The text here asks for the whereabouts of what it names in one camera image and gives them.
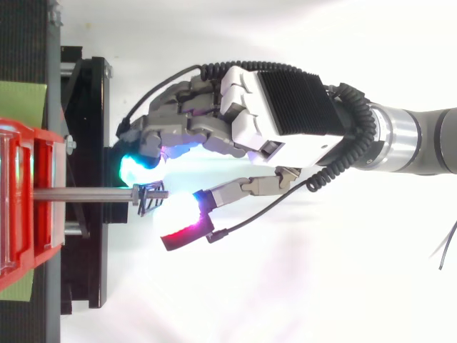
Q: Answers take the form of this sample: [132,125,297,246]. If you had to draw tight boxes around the metal rod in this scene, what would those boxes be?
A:
[32,184,169,207]

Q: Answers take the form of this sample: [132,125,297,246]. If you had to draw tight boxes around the thin dark loops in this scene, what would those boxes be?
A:
[137,180,166,217]

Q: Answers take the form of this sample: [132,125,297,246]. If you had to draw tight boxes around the thin black cable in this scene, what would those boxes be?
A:
[429,220,457,272]
[207,179,310,244]
[120,64,203,130]

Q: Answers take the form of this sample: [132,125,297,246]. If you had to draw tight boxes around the black coiled cable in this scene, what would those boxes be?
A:
[199,61,377,192]

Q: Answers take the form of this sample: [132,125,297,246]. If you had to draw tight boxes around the red bin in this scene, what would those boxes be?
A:
[0,117,77,292]

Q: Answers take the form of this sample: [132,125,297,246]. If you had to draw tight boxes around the black stand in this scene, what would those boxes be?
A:
[0,0,129,343]

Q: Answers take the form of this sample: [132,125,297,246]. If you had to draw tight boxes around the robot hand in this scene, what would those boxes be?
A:
[116,65,348,252]

